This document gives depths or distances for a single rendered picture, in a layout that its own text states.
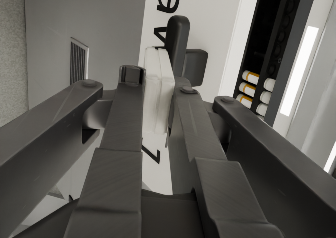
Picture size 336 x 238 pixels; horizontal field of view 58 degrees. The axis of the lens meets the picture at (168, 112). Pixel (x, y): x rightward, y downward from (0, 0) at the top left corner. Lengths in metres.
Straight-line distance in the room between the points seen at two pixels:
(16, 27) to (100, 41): 0.57
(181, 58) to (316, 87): 0.13
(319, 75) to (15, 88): 1.02
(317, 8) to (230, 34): 0.09
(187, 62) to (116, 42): 0.32
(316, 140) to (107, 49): 0.38
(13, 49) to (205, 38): 0.94
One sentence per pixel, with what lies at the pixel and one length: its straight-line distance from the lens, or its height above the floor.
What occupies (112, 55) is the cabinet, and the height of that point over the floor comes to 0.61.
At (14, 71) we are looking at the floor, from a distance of 1.15.
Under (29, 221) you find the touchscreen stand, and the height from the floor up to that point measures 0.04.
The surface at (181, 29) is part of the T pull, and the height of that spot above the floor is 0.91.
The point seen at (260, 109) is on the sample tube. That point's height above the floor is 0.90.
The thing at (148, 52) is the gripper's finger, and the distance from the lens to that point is 0.20.
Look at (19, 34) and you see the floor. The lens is 1.12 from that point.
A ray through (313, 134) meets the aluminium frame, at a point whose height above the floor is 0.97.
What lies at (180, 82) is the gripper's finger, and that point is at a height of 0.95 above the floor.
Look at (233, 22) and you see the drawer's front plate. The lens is 0.22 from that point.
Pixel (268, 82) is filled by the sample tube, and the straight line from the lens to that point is 0.32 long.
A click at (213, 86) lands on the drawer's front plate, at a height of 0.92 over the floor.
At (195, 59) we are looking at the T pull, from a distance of 0.22.
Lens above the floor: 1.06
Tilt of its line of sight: 43 degrees down
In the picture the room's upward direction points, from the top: 123 degrees clockwise
